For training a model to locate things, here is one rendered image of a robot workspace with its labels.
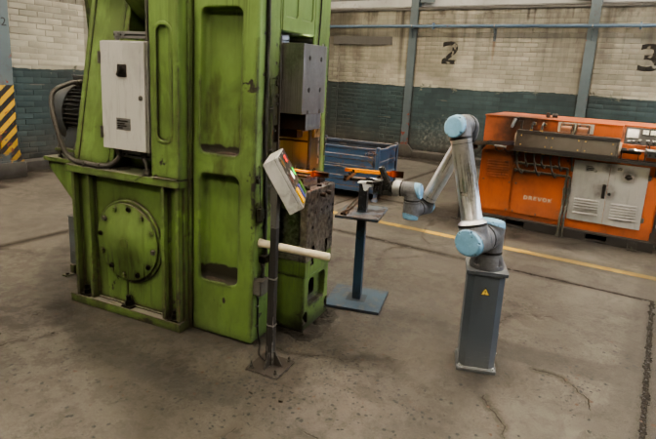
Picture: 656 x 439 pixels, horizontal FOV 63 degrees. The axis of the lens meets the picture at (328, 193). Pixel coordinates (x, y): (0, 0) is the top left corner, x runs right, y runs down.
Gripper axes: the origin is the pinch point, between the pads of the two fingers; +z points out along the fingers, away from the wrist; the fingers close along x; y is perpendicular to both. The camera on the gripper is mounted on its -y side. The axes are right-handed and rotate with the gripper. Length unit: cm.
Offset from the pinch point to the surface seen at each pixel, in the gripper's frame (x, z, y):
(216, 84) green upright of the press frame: -38, 78, -51
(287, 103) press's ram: -18, 42, -42
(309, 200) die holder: -14.2, 26.7, 14.2
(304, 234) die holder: -16.1, 28.6, 35.4
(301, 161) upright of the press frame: 23, 53, -2
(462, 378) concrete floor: -16, -73, 100
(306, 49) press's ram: -16, 33, -73
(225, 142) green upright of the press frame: -38, 70, -18
